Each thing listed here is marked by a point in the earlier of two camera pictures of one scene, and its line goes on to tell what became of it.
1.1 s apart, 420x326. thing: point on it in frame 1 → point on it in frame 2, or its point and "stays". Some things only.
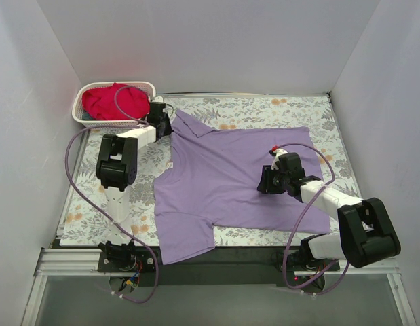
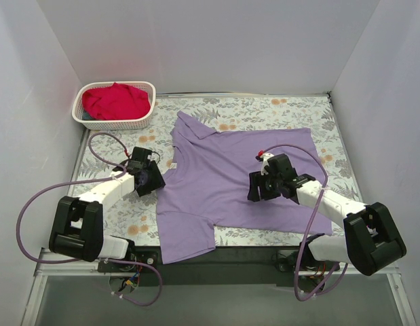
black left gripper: [166, 123] → [155, 178]
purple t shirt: [211, 177] stays
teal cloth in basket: [85, 116] stays
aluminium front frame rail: [81, 260] stays
